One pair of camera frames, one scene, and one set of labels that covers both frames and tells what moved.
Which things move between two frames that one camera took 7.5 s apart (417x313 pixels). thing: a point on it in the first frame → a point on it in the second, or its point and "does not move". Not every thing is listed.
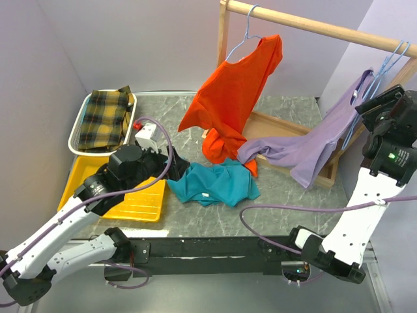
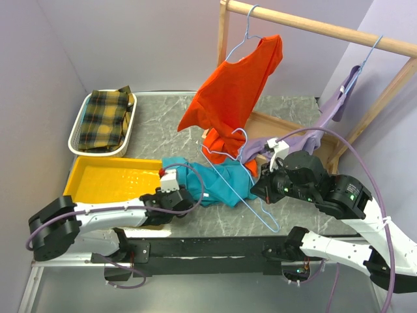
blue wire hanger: (384, 71) → (202, 147)
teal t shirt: (226, 183) does not move
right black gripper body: (376, 119) → (276, 184)
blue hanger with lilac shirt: (359, 83) → (362, 64)
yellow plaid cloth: (105, 120) does not move
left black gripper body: (154, 159) → (161, 194)
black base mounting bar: (245, 256) does not move
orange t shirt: (228, 100) does not move
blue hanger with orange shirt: (246, 36) does not move
